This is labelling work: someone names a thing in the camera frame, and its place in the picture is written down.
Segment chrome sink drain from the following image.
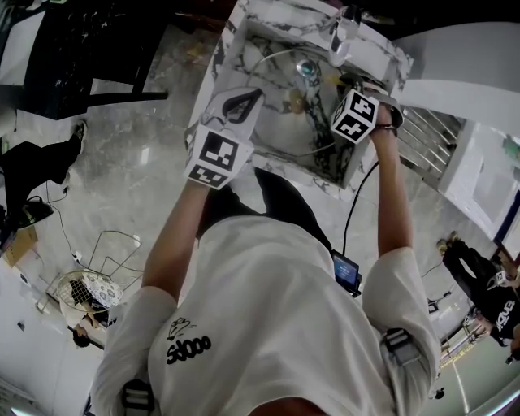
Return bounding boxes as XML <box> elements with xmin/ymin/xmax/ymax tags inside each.
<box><xmin>295</xmin><ymin>58</ymin><xmax>319</xmax><ymax>80</ymax></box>

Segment black device blue screen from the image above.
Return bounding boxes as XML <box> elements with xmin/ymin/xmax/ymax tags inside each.
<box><xmin>330</xmin><ymin>249</ymin><xmax>364</xmax><ymax>299</ymax></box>

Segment black marble counter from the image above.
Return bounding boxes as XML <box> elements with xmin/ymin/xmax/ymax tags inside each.
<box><xmin>0</xmin><ymin>0</ymin><xmax>170</xmax><ymax>122</ymax></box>

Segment person's right forearm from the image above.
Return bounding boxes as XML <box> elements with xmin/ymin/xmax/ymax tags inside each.
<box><xmin>367</xmin><ymin>128</ymin><xmax>416</xmax><ymax>261</ymax></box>

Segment black green device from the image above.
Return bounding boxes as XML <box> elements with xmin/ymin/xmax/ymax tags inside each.
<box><xmin>19</xmin><ymin>198</ymin><xmax>55</xmax><ymax>226</ymax></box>

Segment person's left forearm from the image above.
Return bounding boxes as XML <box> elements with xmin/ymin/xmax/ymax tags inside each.
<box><xmin>141</xmin><ymin>177</ymin><xmax>213</xmax><ymax>310</ymax></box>

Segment white sink cabinet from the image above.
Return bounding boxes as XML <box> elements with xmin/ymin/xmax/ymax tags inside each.
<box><xmin>437</xmin><ymin>119</ymin><xmax>520</xmax><ymax>241</ymax></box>

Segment person's black trousers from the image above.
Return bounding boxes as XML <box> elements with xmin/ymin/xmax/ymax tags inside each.
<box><xmin>201</xmin><ymin>167</ymin><xmax>335</xmax><ymax>254</ymax></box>

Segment small cardboard box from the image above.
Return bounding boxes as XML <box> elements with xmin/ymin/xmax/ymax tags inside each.
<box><xmin>1</xmin><ymin>224</ymin><xmax>41</xmax><ymax>268</ymax></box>

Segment black cable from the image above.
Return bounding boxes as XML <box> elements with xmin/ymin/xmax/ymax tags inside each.
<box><xmin>342</xmin><ymin>160</ymin><xmax>382</xmax><ymax>256</ymax></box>

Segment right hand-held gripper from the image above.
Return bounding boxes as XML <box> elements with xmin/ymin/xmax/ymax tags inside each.
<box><xmin>331</xmin><ymin>72</ymin><xmax>405</xmax><ymax>145</ymax></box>

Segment person's white t-shirt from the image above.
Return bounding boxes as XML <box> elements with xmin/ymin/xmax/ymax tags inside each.
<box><xmin>89</xmin><ymin>214</ymin><xmax>443</xmax><ymax>416</ymax></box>

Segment grey harness strap buckle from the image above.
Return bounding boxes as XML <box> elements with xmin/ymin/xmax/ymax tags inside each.
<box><xmin>379</xmin><ymin>327</ymin><xmax>423</xmax><ymax>367</ymax></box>
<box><xmin>120</xmin><ymin>379</ymin><xmax>156</xmax><ymax>413</ymax></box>

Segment white pillar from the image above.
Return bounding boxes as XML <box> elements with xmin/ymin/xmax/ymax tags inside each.
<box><xmin>388</xmin><ymin>22</ymin><xmax>520</xmax><ymax>129</ymax></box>

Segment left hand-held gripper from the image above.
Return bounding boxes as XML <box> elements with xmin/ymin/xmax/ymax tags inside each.
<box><xmin>183</xmin><ymin>86</ymin><xmax>267</xmax><ymax>191</ymax></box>

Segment chrome faucet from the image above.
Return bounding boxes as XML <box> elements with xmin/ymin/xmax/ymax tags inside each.
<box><xmin>327</xmin><ymin>6</ymin><xmax>363</xmax><ymax>69</ymax></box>

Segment chrome metal rack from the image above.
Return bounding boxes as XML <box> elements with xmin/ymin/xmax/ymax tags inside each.
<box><xmin>396</xmin><ymin>103</ymin><xmax>477</xmax><ymax>184</ymax></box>

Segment white marble sink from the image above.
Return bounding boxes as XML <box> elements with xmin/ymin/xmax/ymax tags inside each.
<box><xmin>184</xmin><ymin>0</ymin><xmax>415</xmax><ymax>201</ymax></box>

